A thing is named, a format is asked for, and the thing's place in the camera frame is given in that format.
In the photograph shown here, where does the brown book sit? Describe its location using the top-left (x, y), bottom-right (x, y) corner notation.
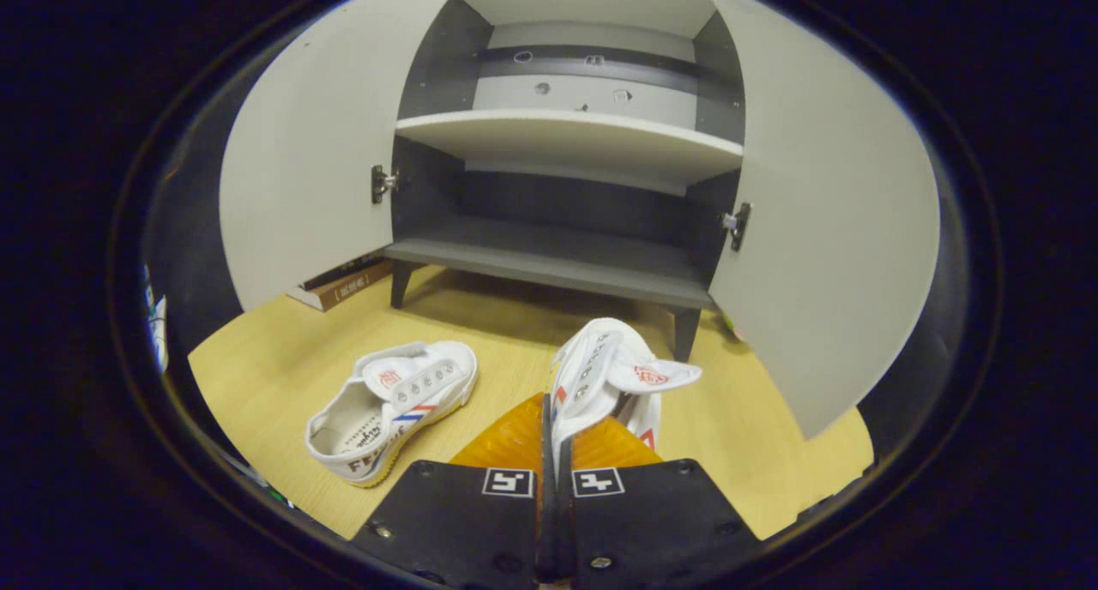
top-left (287, 260), bottom-right (395, 313)

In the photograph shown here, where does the grey cabinet door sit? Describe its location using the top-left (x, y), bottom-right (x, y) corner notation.
top-left (699, 0), bottom-right (942, 441)
top-left (219, 0), bottom-right (464, 313)

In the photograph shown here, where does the black backdrop cloth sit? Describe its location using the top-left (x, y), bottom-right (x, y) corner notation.
top-left (137, 101), bottom-right (974, 488)

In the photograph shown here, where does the white canvas shoe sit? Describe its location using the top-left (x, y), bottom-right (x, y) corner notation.
top-left (305, 340), bottom-right (480, 489)
top-left (549, 317), bottom-right (703, 481)

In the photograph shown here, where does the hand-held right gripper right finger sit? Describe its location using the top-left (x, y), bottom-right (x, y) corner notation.
top-left (551, 412), bottom-right (764, 590)

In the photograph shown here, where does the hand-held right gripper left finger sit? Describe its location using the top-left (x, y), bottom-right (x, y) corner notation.
top-left (350, 391), bottom-right (552, 590)

